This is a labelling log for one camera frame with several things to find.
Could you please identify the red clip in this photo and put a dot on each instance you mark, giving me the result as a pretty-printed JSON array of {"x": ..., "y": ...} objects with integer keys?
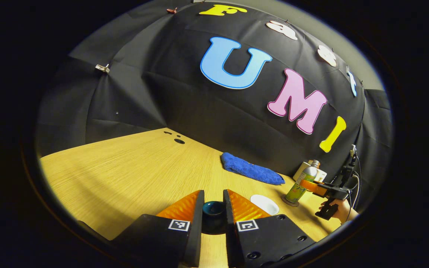
[{"x": 171, "y": 10}]

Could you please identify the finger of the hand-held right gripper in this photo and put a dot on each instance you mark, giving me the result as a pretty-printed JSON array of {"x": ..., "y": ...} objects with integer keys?
[{"x": 313, "y": 186}]

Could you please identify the teal teacup lid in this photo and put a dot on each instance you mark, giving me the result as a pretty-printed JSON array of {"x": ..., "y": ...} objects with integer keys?
[{"x": 213, "y": 210}]

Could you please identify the blue towel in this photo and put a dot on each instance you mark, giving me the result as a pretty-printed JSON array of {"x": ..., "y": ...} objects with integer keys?
[{"x": 250, "y": 169}]

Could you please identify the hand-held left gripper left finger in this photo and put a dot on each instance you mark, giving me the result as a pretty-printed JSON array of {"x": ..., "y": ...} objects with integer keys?
[{"x": 197, "y": 238}]

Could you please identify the white clip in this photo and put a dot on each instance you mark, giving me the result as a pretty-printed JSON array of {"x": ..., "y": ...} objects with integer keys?
[{"x": 102, "y": 68}]

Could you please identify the teal teacup white inside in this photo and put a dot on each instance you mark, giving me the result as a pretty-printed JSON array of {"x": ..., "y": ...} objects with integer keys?
[{"x": 264, "y": 204}]

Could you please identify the silver green water bottle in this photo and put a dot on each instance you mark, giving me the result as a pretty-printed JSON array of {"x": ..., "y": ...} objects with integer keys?
[{"x": 295, "y": 193}]

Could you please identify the black backdrop cloth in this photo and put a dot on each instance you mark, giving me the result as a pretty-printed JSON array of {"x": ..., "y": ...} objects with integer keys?
[{"x": 143, "y": 74}]

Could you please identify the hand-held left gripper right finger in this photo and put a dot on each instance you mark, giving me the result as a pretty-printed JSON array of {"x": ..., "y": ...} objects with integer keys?
[{"x": 229, "y": 242}]

